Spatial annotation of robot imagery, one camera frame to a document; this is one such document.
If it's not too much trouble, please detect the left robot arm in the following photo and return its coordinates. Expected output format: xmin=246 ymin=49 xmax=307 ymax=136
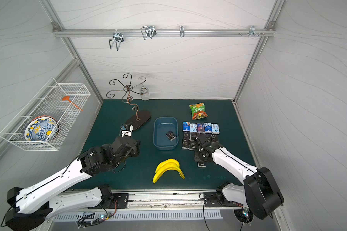
xmin=1 ymin=135 xmax=140 ymax=231

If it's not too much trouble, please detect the aluminium front rail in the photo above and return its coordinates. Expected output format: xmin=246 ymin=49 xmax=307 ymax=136
xmin=46 ymin=189 xmax=284 ymax=210

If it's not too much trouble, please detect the orange plastic spoon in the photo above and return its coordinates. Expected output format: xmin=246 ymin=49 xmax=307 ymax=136
xmin=62 ymin=96 xmax=83 ymax=111

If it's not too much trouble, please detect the blue yellow patterned plate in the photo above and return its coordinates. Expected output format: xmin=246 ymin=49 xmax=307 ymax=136
xmin=24 ymin=116 xmax=59 ymax=141

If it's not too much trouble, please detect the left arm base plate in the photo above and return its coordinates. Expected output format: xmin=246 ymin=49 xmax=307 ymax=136
xmin=88 ymin=193 xmax=129 ymax=209

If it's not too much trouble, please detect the black Face tissue pack front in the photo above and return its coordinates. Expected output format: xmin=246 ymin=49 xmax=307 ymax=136
xmin=189 ymin=140 xmax=197 ymax=150

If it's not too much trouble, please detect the white blue tissue pack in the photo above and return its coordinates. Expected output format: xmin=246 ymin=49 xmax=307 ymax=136
xmin=211 ymin=123 xmax=220 ymax=134

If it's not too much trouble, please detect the metal double hook middle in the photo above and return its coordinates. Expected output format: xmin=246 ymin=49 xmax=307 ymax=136
xmin=140 ymin=26 xmax=157 ymax=40

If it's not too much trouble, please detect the metal bracket hook right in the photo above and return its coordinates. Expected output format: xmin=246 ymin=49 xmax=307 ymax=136
xmin=239 ymin=26 xmax=265 ymax=37

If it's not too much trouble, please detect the small metal hook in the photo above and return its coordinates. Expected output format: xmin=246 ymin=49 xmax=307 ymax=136
xmin=179 ymin=26 xmax=185 ymax=38

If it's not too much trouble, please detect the white wire basket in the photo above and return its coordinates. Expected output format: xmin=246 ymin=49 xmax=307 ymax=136
xmin=0 ymin=78 xmax=91 ymax=151

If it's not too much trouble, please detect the metal double hook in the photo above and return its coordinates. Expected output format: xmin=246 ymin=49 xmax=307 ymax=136
xmin=140 ymin=26 xmax=157 ymax=40
xmin=109 ymin=30 xmax=124 ymax=51

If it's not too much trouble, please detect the metal double hook left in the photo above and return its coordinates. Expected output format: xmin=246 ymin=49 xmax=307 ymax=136
xmin=109 ymin=30 xmax=124 ymax=51

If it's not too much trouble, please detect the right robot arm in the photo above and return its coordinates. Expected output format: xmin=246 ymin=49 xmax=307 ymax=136
xmin=194 ymin=134 xmax=284 ymax=223

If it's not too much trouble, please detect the yellow banana bunch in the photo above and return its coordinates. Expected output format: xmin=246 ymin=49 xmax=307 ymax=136
xmin=152 ymin=158 xmax=185 ymax=183

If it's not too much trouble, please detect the green snack bag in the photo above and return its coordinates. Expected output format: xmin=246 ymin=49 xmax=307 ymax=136
xmin=189 ymin=103 xmax=208 ymax=120

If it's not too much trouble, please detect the aluminium top rail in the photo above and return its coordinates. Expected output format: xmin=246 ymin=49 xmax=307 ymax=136
xmin=53 ymin=28 xmax=276 ymax=38

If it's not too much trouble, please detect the aluminium rail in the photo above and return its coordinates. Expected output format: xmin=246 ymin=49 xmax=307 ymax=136
xmin=53 ymin=28 xmax=276 ymax=38
xmin=46 ymin=189 xmax=284 ymax=210

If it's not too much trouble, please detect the clear glass cup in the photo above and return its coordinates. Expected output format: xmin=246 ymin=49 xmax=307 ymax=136
xmin=138 ymin=76 xmax=150 ymax=101

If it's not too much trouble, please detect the metal scroll stand dark base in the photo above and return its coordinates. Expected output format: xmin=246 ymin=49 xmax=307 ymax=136
xmin=106 ymin=73 xmax=151 ymax=131

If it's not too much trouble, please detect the teal plastic storage box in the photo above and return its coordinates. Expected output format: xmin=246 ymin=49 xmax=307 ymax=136
xmin=153 ymin=117 xmax=179 ymax=151

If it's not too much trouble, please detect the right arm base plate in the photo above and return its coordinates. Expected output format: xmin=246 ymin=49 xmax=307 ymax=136
xmin=200 ymin=192 xmax=243 ymax=208

